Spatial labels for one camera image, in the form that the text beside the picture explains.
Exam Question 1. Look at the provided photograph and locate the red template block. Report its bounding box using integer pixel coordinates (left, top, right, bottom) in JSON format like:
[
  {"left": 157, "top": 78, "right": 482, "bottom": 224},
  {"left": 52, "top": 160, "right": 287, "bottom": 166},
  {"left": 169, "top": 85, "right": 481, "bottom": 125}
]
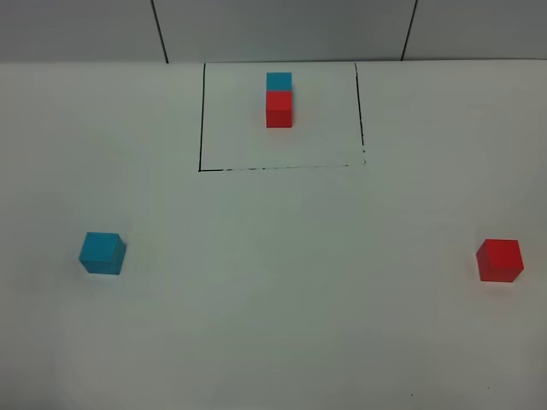
[{"left": 266, "top": 91, "right": 293, "bottom": 128}]

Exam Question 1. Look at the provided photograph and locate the blue template block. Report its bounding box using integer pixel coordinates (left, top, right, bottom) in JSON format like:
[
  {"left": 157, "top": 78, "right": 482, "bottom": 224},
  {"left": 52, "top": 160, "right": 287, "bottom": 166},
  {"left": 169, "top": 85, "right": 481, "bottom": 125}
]
[{"left": 266, "top": 72, "right": 292, "bottom": 91}]

